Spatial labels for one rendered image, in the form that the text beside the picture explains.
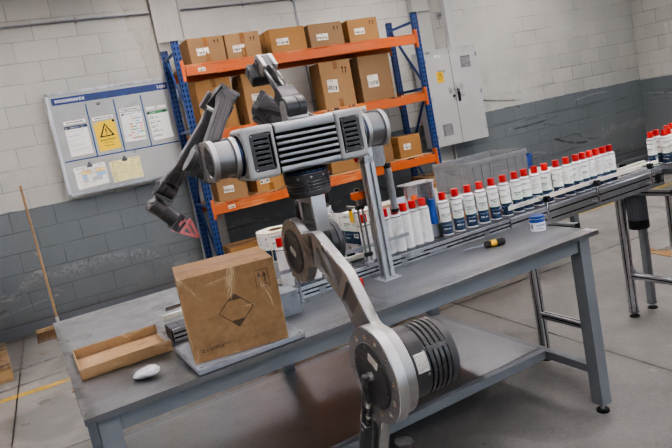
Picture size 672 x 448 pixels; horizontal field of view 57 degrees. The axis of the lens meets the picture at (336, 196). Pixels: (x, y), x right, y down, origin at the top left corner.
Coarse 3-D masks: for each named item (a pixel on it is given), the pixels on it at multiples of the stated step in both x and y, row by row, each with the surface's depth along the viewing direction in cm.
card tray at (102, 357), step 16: (128, 336) 231; (144, 336) 233; (160, 336) 231; (80, 352) 223; (96, 352) 225; (112, 352) 222; (128, 352) 219; (144, 352) 208; (160, 352) 211; (80, 368) 212; (96, 368) 201; (112, 368) 204
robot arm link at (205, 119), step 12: (204, 96) 224; (204, 108) 223; (204, 120) 224; (204, 132) 225; (192, 144) 225; (180, 156) 226; (180, 168) 227; (168, 180) 227; (180, 180) 228; (156, 192) 229; (168, 192) 229
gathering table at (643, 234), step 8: (632, 160) 375; (640, 160) 379; (648, 160) 382; (656, 168) 353; (664, 168) 348; (640, 232) 373; (640, 240) 375; (648, 240) 374; (640, 248) 376; (648, 248) 374; (648, 256) 374; (648, 264) 374; (648, 272) 375; (648, 288) 377; (648, 296) 379
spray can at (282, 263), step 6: (276, 240) 244; (282, 246) 244; (276, 252) 244; (282, 252) 243; (282, 258) 243; (282, 264) 244; (282, 270) 244; (282, 276) 245; (288, 276) 244; (282, 282) 246; (288, 282) 244; (294, 282) 246
